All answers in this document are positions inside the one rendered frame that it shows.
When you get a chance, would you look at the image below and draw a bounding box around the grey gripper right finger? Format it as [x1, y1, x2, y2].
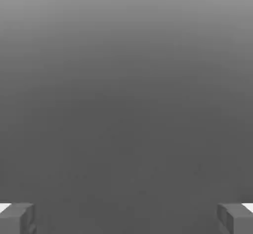
[216, 202, 253, 234]

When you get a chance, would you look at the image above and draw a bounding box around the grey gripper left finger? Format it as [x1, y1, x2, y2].
[0, 202, 38, 234]

